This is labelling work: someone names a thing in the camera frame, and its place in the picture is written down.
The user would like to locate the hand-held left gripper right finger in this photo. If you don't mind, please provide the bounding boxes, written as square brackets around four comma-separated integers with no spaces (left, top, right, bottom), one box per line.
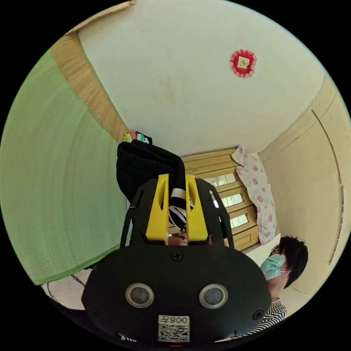
[185,174,208,242]

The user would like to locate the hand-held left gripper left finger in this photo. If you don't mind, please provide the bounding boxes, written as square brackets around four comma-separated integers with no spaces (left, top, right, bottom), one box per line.
[145,173,170,245]

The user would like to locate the black sweatpants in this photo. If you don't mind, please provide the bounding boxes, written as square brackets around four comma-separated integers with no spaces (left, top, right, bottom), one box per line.
[116,139,192,229]

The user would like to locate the floral curtain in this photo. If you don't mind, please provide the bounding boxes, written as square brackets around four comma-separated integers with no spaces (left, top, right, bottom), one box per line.
[231,146,278,246]

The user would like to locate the pile of clothes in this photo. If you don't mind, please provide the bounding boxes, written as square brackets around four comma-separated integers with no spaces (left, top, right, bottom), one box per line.
[122,129,153,145]

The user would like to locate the person's body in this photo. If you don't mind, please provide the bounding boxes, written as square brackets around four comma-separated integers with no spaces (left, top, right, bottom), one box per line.
[229,235,309,341]

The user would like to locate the red round wall ornament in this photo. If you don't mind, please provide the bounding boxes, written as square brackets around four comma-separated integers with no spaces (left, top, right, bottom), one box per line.
[229,49,258,78]

